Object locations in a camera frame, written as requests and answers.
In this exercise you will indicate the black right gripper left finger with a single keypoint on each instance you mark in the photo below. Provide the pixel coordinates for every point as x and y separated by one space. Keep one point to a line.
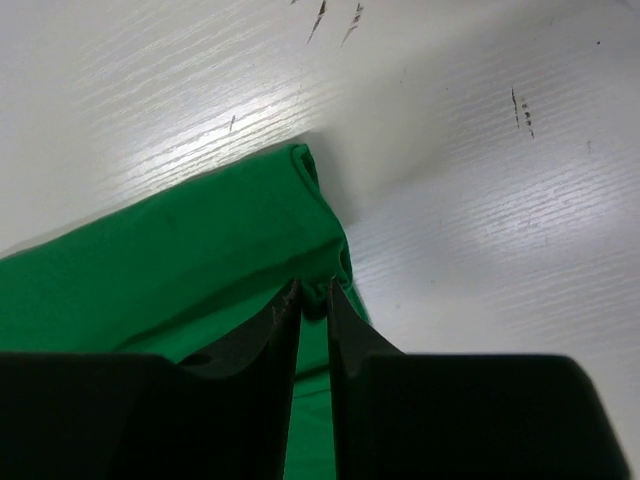
223 412

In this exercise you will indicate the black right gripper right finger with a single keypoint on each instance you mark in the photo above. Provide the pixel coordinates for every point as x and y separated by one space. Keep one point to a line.
461 416

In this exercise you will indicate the green t shirt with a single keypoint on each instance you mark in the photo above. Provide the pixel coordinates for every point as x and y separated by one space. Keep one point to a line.
176 271

